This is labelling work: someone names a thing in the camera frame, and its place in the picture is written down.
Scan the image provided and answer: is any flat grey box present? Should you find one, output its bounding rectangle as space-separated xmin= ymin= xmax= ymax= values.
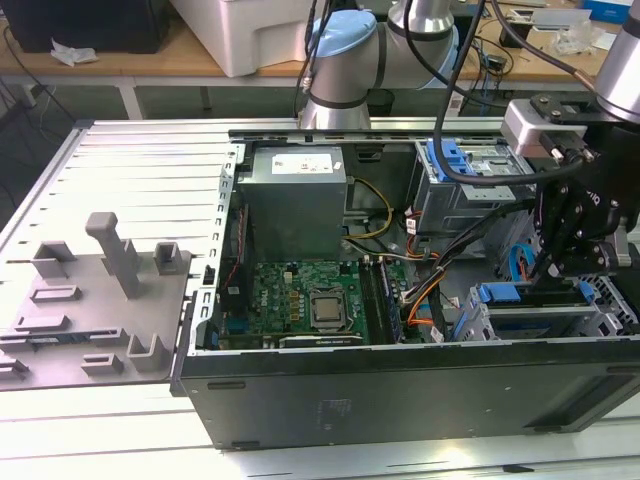
xmin=529 ymin=7 xmax=592 ymax=32

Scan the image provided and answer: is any hard disk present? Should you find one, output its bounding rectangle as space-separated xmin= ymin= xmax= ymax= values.
xmin=452 ymin=281 xmax=596 ymax=342

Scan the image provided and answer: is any black graphics card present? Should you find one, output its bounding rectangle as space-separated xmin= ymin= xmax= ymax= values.
xmin=278 ymin=333 xmax=365 ymax=349

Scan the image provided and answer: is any black cable with copper end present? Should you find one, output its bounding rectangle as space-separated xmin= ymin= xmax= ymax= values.
xmin=490 ymin=0 xmax=601 ymax=94

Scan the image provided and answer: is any installed RAM stick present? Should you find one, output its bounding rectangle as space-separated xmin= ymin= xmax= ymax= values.
xmin=375 ymin=257 xmax=404 ymax=344

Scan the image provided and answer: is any wooden desk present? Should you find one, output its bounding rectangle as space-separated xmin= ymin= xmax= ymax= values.
xmin=0 ymin=12 xmax=621 ymax=94

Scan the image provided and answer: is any black sleeved cable bundle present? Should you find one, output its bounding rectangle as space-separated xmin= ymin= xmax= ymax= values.
xmin=427 ymin=197 xmax=539 ymax=344

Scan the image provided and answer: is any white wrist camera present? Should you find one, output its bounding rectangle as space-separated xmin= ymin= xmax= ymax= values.
xmin=501 ymin=94 xmax=590 ymax=160

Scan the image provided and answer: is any small black box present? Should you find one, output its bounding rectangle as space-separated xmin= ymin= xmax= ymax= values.
xmin=499 ymin=22 xmax=524 ymax=49

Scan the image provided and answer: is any yellow black power cable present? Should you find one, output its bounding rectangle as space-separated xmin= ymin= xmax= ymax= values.
xmin=344 ymin=177 xmax=396 ymax=241

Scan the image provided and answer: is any metal disk bay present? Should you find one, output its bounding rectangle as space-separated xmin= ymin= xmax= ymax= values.
xmin=462 ymin=279 xmax=626 ymax=342

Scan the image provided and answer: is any orange data wire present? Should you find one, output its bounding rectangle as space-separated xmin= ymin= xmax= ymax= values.
xmin=407 ymin=299 xmax=436 ymax=329

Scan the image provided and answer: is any metal optical drive cage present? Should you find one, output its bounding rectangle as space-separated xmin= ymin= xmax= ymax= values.
xmin=407 ymin=139 xmax=539 ymax=241

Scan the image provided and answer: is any metal CPU socket cover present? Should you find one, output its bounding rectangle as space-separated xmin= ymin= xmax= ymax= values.
xmin=306 ymin=287 xmax=352 ymax=333

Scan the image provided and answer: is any grey parts rack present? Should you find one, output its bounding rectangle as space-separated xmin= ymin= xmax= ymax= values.
xmin=0 ymin=210 xmax=196 ymax=396

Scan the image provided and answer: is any large black box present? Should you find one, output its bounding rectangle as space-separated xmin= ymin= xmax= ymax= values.
xmin=2 ymin=0 xmax=171 ymax=55

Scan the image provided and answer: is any green motherboard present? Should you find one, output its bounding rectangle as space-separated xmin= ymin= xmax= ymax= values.
xmin=249 ymin=257 xmax=416 ymax=346

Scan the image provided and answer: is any clear plastic bag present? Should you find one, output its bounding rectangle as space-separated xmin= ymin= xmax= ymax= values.
xmin=552 ymin=24 xmax=599 ymax=55

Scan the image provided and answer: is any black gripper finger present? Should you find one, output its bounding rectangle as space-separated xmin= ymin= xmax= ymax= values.
xmin=547 ymin=237 xmax=626 ymax=280
xmin=529 ymin=182 xmax=589 ymax=282

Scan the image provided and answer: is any black PC case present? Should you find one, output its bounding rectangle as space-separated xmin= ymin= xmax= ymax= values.
xmin=169 ymin=127 xmax=640 ymax=451

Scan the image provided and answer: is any blue plastic drive latch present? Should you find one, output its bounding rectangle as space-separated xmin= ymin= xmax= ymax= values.
xmin=427 ymin=141 xmax=476 ymax=184

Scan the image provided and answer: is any blue cardboard box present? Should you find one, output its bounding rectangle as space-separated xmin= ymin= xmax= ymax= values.
xmin=582 ymin=0 xmax=640 ymax=24

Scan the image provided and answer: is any coloured wire bundle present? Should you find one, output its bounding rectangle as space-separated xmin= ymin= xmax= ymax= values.
xmin=399 ymin=267 xmax=446 ymax=306

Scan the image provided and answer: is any silver CPU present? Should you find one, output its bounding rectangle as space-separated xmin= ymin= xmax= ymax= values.
xmin=312 ymin=294 xmax=346 ymax=324

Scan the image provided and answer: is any crumpled white paper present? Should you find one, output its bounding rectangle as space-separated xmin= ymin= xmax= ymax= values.
xmin=49 ymin=39 xmax=100 ymax=67

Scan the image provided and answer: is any RAM stick in rack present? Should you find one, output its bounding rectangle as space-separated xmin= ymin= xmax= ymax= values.
xmin=27 ymin=335 xmax=94 ymax=346

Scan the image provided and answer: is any thin black base cable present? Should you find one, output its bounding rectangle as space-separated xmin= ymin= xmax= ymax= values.
xmin=297 ymin=0 xmax=322 ymax=110

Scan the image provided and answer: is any blue data wire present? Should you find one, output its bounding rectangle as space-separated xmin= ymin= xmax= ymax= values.
xmin=507 ymin=242 xmax=532 ymax=284

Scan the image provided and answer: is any grey power supply unit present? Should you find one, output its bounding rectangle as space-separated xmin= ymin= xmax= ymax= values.
xmin=235 ymin=144 xmax=349 ymax=261

